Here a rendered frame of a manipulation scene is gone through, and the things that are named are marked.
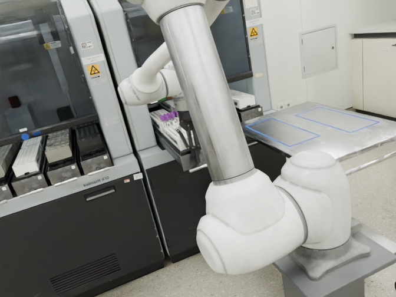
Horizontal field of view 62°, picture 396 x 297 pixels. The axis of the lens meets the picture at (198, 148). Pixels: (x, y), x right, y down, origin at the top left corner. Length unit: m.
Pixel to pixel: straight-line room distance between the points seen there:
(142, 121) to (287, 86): 2.00
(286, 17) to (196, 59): 2.71
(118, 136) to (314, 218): 1.18
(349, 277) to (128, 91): 0.87
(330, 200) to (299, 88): 2.76
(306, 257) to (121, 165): 1.06
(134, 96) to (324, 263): 0.79
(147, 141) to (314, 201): 1.15
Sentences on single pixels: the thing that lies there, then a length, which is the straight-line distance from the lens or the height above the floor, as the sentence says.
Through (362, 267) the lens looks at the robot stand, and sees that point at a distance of 0.94.
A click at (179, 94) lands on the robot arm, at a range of 1.27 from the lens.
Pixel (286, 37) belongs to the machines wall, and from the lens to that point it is 3.38.
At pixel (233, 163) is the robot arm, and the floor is 1.03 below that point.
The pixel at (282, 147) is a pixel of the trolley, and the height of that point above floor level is 0.82.
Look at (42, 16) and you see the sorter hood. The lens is 1.77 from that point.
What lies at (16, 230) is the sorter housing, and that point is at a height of 0.58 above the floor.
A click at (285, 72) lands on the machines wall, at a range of 3.40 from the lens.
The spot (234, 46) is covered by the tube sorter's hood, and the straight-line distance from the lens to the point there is 1.85.
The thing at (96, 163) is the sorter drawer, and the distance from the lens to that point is 1.67.
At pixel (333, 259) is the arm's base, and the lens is 0.91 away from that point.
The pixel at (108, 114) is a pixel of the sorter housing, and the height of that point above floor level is 0.97.
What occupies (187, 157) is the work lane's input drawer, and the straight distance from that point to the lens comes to 1.40.
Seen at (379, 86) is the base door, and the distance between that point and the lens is 3.71.
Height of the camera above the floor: 1.33
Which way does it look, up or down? 21 degrees down
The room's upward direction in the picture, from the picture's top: 12 degrees counter-clockwise
